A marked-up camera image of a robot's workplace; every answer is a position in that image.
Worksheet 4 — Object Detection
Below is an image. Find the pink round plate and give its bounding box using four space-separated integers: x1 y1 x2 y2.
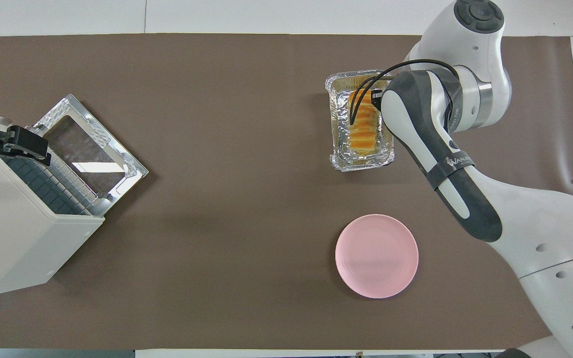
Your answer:
335 214 419 299

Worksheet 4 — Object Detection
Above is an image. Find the metal wire oven rack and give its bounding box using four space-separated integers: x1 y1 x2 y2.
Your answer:
2 144 100 217

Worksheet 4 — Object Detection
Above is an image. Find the brown paper table mat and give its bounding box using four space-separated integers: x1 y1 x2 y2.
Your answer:
0 34 573 350

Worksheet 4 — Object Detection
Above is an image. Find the aluminium foil tray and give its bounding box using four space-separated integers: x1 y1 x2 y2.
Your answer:
325 70 395 172

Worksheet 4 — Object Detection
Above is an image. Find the glass oven door, silver frame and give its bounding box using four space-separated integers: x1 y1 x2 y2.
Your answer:
38 93 149 218

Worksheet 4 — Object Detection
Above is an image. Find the white toaster oven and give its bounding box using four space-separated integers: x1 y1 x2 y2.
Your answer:
0 105 105 298

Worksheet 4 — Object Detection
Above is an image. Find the golden ridged bread loaf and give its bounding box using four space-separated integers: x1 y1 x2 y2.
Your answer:
347 89 384 152

